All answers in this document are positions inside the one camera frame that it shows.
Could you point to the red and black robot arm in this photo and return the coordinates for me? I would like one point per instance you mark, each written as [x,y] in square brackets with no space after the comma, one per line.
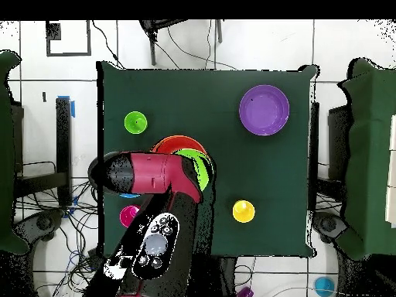
[154,173]

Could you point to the purple cup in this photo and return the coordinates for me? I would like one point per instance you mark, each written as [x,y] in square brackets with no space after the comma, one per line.
[246,293]

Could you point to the red cup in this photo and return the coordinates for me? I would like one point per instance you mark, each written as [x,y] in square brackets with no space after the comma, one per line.
[126,216]

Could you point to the green cloth side table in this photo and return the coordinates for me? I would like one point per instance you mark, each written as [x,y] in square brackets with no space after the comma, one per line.
[368,154]
[6,154]

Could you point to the yellow cup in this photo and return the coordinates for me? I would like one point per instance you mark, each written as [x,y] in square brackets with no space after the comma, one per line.
[243,213]

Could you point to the blue cup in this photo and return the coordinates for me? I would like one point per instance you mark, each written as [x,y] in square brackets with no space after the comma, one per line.
[324,286]

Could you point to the large yellow-orange bowl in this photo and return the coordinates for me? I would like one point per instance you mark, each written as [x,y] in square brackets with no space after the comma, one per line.
[157,145]

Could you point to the green cup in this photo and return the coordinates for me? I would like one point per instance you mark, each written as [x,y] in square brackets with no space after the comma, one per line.
[136,125]

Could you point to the purple bowl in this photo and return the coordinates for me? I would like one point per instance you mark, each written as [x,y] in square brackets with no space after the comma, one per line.
[264,110]

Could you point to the orange-red shallow bowl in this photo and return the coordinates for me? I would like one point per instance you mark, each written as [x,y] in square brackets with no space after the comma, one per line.
[176,144]

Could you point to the black floor frame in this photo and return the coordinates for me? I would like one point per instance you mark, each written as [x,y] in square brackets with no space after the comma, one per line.
[53,31]

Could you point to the dark green tablecloth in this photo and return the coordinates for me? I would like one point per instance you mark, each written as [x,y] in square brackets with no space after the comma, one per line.
[216,92]

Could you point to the green bowl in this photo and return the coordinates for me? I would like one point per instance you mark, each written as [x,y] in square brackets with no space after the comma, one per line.
[201,167]

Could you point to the black table frame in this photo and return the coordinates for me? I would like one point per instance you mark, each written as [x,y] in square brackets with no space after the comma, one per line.
[338,139]
[63,139]

